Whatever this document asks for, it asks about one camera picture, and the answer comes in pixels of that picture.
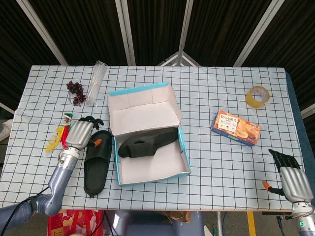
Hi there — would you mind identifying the white screen frame post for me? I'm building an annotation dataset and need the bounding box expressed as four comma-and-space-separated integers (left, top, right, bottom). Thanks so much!
177, 0, 195, 56
233, 0, 283, 67
115, 0, 136, 66
16, 0, 69, 66

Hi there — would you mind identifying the light blue cardboard shoe box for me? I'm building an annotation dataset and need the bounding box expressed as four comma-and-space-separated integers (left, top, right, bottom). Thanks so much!
107, 82, 192, 185

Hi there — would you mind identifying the yellow packing tape roll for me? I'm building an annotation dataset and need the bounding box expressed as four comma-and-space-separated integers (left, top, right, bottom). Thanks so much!
245, 85, 270, 108

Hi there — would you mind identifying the checked light blue tablecloth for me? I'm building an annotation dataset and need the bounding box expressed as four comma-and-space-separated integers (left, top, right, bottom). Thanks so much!
0, 65, 306, 212

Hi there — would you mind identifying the dark red grape bunch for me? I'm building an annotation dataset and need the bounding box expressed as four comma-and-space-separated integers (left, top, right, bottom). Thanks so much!
65, 81, 87, 107

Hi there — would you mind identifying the orange snack package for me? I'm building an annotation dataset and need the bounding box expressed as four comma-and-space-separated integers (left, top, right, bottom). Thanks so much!
210, 110, 261, 147

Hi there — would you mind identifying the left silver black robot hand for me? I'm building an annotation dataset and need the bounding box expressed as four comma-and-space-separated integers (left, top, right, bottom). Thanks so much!
64, 117, 104, 150

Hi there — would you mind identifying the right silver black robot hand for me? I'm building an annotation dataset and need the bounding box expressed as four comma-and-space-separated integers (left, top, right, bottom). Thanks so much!
262, 148, 315, 204

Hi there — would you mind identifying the white screen base bar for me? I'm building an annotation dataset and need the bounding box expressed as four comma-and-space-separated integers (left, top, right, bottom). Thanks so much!
0, 102, 15, 115
300, 103, 315, 118

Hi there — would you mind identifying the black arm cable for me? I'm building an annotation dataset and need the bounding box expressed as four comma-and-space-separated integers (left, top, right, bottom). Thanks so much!
0, 186, 50, 232

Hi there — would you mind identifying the clear plastic straw bundle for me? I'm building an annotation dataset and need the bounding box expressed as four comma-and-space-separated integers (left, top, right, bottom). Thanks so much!
85, 60, 108, 107

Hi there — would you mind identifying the colourful feather shuttlecock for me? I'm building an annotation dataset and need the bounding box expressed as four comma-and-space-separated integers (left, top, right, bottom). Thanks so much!
45, 112, 76, 154

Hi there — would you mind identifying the silver table leg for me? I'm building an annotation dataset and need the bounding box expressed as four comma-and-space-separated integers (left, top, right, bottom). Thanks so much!
216, 211, 222, 236

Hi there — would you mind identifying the white crumpled bag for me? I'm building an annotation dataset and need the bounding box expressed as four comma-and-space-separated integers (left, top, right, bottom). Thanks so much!
0, 119, 14, 142

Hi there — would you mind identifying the red printed bag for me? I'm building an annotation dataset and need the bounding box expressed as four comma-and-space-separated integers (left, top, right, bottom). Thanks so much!
48, 209, 105, 236

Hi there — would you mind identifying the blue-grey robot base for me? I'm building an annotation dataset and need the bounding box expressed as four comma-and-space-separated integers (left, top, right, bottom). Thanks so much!
105, 210, 205, 236

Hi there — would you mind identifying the white triangular screen foot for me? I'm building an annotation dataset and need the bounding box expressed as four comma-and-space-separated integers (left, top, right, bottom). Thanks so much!
157, 51, 201, 66

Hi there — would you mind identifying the black pleated screen panel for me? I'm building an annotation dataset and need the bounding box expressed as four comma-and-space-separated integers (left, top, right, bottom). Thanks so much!
127, 0, 187, 66
28, 0, 128, 66
242, 0, 315, 128
0, 0, 62, 111
183, 0, 273, 66

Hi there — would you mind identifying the black rubber slipper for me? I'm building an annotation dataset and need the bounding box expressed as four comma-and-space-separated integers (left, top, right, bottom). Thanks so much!
118, 127, 178, 158
83, 130, 113, 197

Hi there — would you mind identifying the brown paper bag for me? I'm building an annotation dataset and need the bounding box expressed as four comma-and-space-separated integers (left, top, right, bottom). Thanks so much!
163, 210, 192, 224

